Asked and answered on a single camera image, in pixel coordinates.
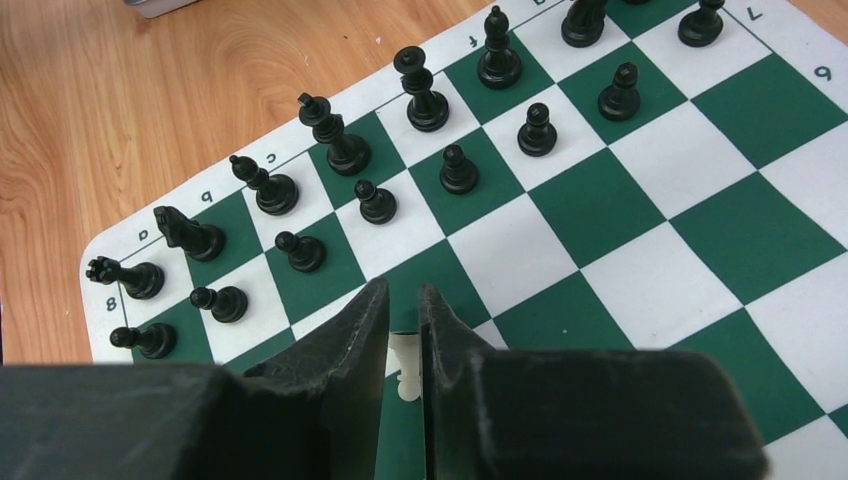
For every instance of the black chess knight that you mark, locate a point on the black chess knight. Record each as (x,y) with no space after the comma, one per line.
(201,242)

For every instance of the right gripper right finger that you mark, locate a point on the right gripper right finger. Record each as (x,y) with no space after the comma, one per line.
(576,413)

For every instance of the black chess rook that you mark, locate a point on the black chess rook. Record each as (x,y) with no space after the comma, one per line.
(142,281)

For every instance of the black chess king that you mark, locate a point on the black chess king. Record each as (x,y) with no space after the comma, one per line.
(347,154)

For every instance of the black chess pawn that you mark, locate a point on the black chess pawn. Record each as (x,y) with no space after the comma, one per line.
(701,27)
(458,175)
(227,305)
(621,100)
(377,205)
(155,341)
(537,136)
(305,253)

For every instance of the black chess piece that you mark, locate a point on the black chess piece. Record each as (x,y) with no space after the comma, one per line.
(500,66)
(584,23)

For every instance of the white chess pawn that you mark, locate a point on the white chess pawn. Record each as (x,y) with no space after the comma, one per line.
(406,349)

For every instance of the silver tin lid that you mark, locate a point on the silver tin lid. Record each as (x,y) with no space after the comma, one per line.
(154,8)

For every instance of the green white chess board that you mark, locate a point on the green white chess board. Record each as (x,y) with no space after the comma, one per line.
(713,220)

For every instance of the black chess bishop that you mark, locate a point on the black chess bishop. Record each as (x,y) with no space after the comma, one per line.
(275,194)

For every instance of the black chess queen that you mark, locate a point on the black chess queen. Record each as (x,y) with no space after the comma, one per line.
(427,110)

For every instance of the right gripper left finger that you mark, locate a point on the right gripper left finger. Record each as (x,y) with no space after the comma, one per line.
(312,411)

